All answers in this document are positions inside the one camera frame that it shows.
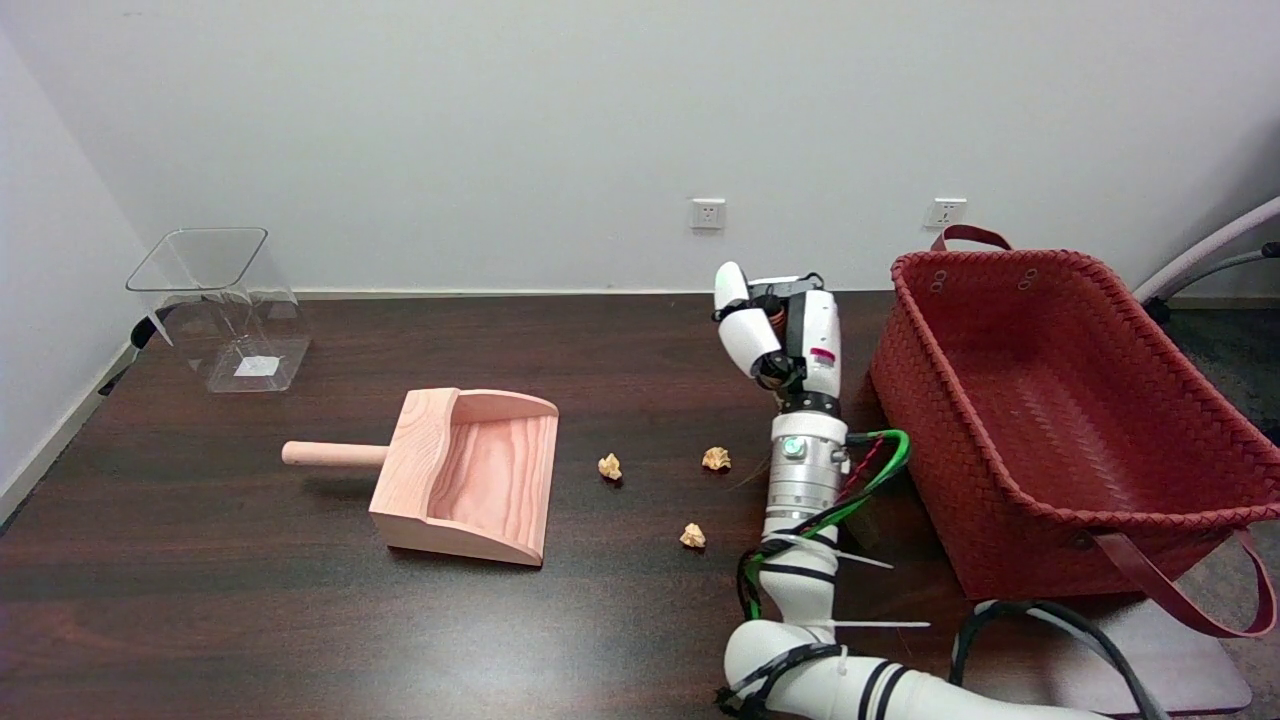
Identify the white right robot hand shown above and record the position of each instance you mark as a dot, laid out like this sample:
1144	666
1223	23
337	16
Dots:
820	340

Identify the yellow paper ball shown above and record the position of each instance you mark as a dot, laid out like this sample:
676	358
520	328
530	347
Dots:
610	467
716	459
693	537

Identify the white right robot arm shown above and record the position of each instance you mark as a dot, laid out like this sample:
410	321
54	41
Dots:
805	480

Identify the wooden dustpan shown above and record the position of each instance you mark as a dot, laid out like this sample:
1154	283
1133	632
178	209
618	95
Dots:
480	470

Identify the red woven basket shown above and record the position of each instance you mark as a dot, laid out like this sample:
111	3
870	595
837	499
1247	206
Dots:
1060	420

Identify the pink curved tube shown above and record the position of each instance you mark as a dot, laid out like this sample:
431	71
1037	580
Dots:
1215	240

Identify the grey pad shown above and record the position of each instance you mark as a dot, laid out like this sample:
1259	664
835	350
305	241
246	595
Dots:
1190	670

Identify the clear plastic container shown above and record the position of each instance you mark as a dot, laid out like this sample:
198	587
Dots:
235	310

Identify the white wall socket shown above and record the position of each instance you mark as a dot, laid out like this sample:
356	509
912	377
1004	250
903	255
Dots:
708	213
945	213

